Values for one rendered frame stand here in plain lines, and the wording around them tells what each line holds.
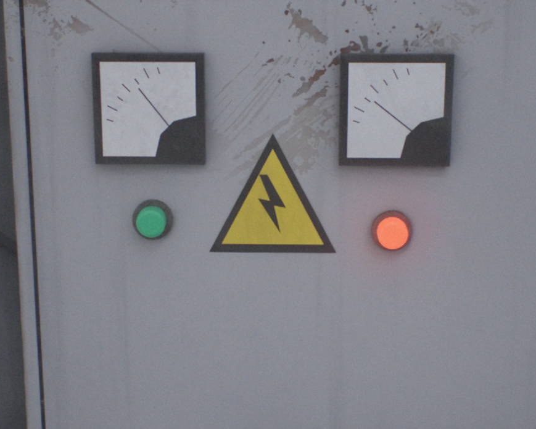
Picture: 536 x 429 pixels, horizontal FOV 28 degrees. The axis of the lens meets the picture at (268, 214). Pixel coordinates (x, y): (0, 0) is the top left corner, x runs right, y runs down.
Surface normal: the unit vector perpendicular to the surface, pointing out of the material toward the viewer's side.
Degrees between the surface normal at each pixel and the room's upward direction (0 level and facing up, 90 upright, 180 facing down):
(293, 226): 90
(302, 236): 90
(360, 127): 90
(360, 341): 90
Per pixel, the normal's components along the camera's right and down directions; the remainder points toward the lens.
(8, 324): 0.96, 0.07
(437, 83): -0.04, 0.24
